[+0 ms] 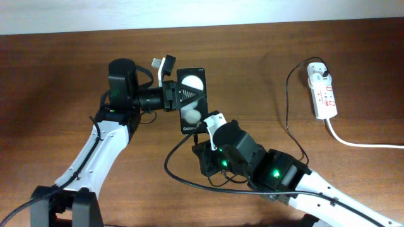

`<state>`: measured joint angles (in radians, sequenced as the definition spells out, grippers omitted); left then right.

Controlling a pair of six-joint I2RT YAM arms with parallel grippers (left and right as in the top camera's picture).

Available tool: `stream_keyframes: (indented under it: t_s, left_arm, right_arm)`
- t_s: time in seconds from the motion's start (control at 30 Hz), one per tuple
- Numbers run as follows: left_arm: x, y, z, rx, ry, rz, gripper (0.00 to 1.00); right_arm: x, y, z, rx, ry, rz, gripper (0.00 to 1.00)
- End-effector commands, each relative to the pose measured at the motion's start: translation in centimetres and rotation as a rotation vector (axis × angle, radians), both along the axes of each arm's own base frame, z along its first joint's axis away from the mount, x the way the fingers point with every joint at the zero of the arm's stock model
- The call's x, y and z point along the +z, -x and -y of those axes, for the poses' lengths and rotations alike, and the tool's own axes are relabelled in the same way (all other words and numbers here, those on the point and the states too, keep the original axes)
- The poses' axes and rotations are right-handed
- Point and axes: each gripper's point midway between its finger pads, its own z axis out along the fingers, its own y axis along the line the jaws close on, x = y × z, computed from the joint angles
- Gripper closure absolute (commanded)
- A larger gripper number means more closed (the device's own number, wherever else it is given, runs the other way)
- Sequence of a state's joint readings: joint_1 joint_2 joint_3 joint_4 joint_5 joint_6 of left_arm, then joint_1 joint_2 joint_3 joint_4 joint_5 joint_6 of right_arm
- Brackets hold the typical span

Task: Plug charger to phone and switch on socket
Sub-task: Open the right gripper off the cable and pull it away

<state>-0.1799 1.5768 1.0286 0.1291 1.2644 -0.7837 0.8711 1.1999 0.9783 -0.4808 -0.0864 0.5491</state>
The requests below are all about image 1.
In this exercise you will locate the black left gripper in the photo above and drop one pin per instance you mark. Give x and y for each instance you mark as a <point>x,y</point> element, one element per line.
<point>170,92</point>

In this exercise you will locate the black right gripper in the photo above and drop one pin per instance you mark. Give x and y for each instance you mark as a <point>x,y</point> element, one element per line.
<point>209,168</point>

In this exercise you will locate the black Galaxy smartphone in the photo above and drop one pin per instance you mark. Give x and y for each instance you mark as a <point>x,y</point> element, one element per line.
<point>191,113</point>

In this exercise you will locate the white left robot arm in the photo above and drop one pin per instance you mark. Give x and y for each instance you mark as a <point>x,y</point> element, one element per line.
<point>73,199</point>

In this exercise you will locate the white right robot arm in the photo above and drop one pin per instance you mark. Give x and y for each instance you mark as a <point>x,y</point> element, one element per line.
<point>279,176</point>

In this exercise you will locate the white charger adapter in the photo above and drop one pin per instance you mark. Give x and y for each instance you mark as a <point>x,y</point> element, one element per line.
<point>318,75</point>

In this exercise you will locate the white power strip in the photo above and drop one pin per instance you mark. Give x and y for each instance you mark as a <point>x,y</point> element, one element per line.
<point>324,102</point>

